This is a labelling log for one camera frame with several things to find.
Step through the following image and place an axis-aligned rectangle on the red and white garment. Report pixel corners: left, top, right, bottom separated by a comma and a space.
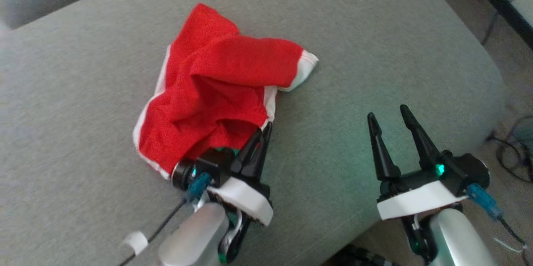
132, 3, 319, 180

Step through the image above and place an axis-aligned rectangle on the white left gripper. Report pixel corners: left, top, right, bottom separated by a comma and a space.
207, 122, 274, 227

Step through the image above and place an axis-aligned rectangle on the black looped floor cable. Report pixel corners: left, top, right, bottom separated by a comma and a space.
485, 115, 533, 183

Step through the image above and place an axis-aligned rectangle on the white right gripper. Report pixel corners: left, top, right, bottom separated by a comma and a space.
367, 104, 469, 221

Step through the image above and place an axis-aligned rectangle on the black ribbed cable conduit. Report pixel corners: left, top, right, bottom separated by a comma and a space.
329, 243, 400, 266

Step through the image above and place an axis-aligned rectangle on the right cable with blue connector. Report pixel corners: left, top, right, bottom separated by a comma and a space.
466, 183, 528, 246

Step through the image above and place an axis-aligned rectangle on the white cable tag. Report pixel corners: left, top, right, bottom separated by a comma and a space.
122, 231, 149, 256

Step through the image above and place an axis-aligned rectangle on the white cabinet with black plinth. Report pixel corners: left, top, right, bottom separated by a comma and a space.
458, 0, 533, 50

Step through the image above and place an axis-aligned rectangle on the thin grey floor cable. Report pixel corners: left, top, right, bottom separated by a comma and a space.
481, 0, 533, 46

